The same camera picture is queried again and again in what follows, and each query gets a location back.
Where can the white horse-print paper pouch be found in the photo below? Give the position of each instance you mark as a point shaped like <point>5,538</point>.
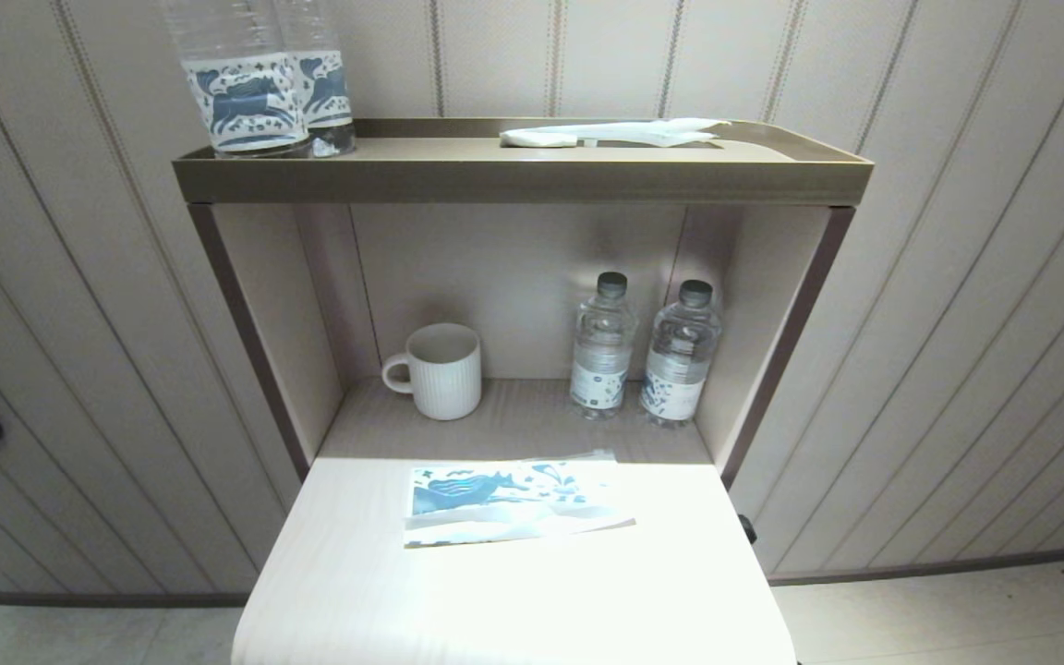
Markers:
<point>513,503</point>

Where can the small clear water bottle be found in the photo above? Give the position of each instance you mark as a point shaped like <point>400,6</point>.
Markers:
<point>677,369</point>
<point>601,356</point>

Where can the white ribbed ceramic mug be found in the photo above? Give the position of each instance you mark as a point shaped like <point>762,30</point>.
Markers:
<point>444,374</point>

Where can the beige brown shelf unit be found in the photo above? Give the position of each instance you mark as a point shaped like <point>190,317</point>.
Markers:
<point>495,180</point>

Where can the white plastic sachet wrapper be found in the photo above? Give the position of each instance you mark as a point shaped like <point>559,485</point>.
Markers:
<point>615,134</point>

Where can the large horse-label water bottle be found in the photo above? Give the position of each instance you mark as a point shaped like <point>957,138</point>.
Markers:
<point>241,92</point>
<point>329,92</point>

